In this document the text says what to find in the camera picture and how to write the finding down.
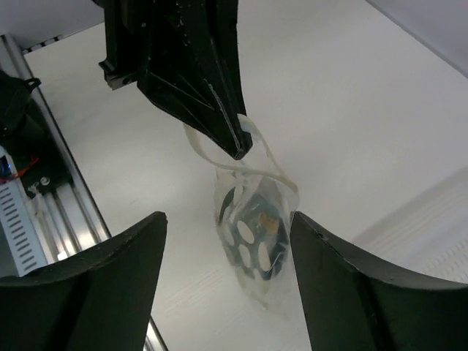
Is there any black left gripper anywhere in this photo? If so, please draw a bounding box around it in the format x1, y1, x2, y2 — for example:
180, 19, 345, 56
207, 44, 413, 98
94, 1, 252, 156

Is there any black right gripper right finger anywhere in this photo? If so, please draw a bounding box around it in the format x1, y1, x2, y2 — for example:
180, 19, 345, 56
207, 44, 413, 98
290, 212, 467, 351

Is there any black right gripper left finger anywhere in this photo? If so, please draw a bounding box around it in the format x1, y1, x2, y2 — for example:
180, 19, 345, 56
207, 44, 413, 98
1, 212, 167, 350

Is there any dark green fake food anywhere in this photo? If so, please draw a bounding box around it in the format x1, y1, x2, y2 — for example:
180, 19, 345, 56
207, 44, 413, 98
216, 186, 290, 281

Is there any clear zip top bag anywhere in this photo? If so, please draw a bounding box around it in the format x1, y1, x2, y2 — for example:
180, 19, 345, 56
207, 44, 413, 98
184, 116, 300, 319

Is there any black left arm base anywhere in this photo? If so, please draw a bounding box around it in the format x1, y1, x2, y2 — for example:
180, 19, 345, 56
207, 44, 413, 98
1, 71, 72, 198

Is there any white slotted cable duct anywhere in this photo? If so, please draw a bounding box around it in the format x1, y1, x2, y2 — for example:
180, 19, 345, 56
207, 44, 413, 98
1, 182, 48, 276

